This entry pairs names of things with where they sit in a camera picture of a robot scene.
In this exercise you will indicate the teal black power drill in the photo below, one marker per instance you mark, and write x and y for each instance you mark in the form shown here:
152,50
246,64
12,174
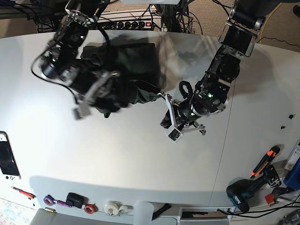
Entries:
239,192

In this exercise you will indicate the black power strip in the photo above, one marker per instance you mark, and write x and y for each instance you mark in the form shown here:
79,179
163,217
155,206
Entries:
130,25

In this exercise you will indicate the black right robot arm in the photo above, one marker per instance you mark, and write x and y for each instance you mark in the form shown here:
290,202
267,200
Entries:
58,63

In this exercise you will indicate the red screwdriver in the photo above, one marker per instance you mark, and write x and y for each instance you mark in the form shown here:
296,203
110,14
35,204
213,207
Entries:
27,194

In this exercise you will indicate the orange black utility knife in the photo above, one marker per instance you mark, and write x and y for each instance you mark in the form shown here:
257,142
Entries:
266,159

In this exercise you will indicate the translucent plastic cup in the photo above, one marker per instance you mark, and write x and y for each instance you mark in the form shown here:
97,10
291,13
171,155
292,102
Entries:
143,212

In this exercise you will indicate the white handheld game console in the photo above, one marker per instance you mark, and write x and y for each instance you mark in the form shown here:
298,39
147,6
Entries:
8,164

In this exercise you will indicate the white tape roll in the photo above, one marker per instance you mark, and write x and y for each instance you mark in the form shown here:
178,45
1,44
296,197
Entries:
112,208

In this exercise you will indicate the red tape roll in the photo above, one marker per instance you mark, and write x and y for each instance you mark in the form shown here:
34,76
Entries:
90,208

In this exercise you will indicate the black action camera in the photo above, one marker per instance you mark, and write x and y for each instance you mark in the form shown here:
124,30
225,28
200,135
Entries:
75,200

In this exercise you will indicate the purple tape roll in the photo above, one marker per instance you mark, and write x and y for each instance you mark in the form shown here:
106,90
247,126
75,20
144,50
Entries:
49,200

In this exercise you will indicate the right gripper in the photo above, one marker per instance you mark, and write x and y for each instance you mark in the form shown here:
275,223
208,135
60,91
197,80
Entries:
108,104

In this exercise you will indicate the purple marker pen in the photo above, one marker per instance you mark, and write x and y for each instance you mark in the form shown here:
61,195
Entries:
61,203

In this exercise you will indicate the brass bullet-shaped piece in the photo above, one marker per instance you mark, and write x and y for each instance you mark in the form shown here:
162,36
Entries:
49,209

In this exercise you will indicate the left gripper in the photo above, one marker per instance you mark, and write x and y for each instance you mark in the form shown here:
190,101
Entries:
186,116

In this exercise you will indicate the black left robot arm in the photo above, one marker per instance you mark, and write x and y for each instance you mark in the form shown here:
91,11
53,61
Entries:
209,96

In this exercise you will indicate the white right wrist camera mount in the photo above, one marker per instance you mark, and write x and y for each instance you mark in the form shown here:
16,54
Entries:
99,89

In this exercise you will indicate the dark green t-shirt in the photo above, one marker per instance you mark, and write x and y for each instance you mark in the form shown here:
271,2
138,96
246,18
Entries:
140,79

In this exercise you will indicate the blue box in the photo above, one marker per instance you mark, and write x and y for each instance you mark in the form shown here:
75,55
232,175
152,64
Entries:
292,179

